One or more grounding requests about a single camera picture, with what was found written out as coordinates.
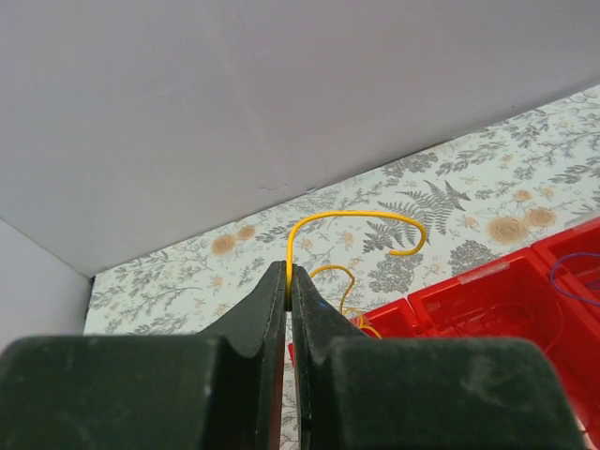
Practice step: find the red plastic bin right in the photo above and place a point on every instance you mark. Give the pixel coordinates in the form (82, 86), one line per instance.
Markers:
(572, 257)

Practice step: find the red plastic bin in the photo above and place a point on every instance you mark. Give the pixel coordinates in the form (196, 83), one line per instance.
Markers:
(572, 257)
(513, 298)
(393, 320)

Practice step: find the red plastic bin middle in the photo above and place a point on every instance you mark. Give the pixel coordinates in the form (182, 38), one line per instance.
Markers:
(513, 298)

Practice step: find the red plastic bin left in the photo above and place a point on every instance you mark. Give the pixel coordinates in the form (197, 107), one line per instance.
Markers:
(393, 320)

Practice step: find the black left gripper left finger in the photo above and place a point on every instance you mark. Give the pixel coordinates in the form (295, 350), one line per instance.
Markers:
(218, 389)

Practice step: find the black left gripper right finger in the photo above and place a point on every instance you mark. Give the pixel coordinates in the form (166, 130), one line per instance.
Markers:
(359, 392)

